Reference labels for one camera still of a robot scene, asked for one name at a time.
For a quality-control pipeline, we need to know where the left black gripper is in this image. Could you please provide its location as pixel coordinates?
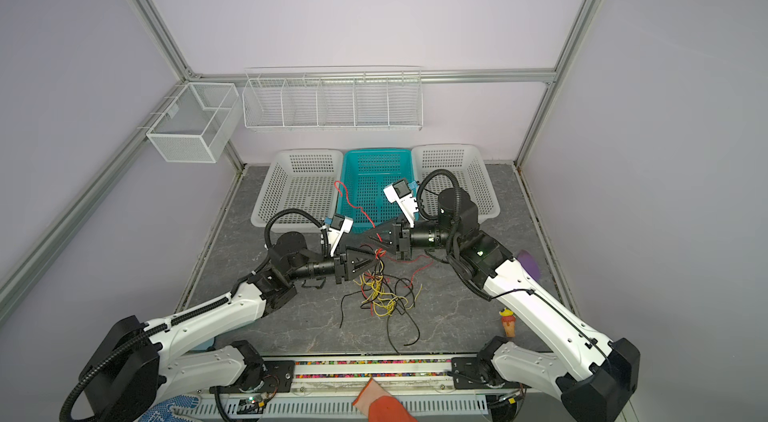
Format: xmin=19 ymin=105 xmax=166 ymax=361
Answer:
xmin=288 ymin=242 xmax=379 ymax=285

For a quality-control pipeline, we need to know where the red cable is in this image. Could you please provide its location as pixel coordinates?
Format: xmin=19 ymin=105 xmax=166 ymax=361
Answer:
xmin=332 ymin=180 xmax=433 ymax=282

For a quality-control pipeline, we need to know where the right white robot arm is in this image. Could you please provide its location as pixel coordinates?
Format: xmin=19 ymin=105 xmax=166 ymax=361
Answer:
xmin=376 ymin=180 xmax=640 ymax=421

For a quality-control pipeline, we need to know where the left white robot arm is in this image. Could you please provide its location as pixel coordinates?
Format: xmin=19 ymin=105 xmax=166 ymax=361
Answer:
xmin=59 ymin=215 xmax=377 ymax=421

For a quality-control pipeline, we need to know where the teal plastic basket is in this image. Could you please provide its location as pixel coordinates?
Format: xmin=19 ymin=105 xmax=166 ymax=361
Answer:
xmin=336 ymin=148 xmax=416 ymax=233

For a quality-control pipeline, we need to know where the right white plastic basket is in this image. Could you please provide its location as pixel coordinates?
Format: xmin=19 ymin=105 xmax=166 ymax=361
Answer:
xmin=411 ymin=144 xmax=500 ymax=222

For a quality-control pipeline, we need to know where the white plastic basket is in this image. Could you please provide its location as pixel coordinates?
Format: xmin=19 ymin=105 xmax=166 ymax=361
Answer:
xmin=250 ymin=149 xmax=343 ymax=228
xmin=411 ymin=144 xmax=500 ymax=222

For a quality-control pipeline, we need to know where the left white plastic basket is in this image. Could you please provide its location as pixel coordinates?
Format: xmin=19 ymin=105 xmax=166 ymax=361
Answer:
xmin=250 ymin=149 xmax=343 ymax=228

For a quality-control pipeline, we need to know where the orange red glove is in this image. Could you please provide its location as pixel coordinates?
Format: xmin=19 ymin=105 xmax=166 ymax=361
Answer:
xmin=352 ymin=378 xmax=417 ymax=422

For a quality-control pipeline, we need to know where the purple plastic spoon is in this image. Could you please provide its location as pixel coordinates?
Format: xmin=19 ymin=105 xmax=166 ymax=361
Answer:
xmin=516 ymin=250 xmax=541 ymax=281

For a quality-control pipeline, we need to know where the toy ice cream cone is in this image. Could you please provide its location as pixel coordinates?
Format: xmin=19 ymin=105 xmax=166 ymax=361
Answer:
xmin=500 ymin=309 xmax=517 ymax=338

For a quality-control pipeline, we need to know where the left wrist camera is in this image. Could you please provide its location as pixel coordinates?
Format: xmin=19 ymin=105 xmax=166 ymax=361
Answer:
xmin=321 ymin=214 xmax=354 ymax=257

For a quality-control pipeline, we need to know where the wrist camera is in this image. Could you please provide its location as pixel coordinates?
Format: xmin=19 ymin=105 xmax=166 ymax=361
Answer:
xmin=321 ymin=214 xmax=354 ymax=257
xmin=383 ymin=178 xmax=419 ymax=228

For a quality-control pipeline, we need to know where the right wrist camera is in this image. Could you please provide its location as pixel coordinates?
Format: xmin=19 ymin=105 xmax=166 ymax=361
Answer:
xmin=383 ymin=178 xmax=419 ymax=228

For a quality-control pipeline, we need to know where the white wire wall shelf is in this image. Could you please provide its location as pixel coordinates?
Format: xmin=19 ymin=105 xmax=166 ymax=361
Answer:
xmin=241 ymin=70 xmax=424 ymax=131

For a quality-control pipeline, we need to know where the white mesh wall box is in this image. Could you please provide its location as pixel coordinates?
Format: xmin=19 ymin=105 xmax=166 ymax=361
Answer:
xmin=147 ymin=82 xmax=243 ymax=163

